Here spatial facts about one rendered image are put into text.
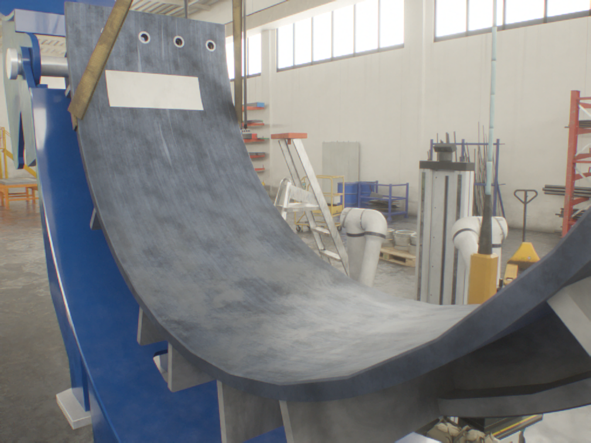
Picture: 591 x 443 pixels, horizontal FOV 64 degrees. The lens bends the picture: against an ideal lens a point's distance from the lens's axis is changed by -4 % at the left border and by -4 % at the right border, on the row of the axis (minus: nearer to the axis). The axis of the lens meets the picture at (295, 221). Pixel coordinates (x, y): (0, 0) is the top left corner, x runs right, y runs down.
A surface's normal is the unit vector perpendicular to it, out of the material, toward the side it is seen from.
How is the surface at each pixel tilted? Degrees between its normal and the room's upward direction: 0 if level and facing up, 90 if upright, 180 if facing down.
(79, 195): 65
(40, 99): 83
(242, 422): 85
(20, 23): 86
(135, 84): 75
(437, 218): 90
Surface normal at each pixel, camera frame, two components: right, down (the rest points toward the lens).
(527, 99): -0.78, 0.09
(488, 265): -0.11, 0.15
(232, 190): 0.44, -0.62
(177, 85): 0.59, -0.14
